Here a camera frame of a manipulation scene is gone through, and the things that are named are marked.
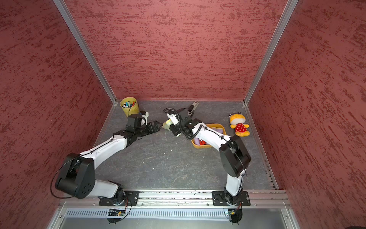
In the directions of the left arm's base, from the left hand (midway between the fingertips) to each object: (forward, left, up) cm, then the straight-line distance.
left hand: (157, 128), depth 88 cm
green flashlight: (0, -6, +4) cm, 7 cm away
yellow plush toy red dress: (+11, -55, -7) cm, 57 cm away
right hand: (0, -11, -1) cm, 11 cm away
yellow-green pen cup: (+23, +25, -4) cm, 34 cm away
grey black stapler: (+25, -23, -8) cm, 35 cm away
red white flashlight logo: (-6, -29, -6) cm, 30 cm away
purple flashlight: (-4, -25, -9) cm, 27 cm away
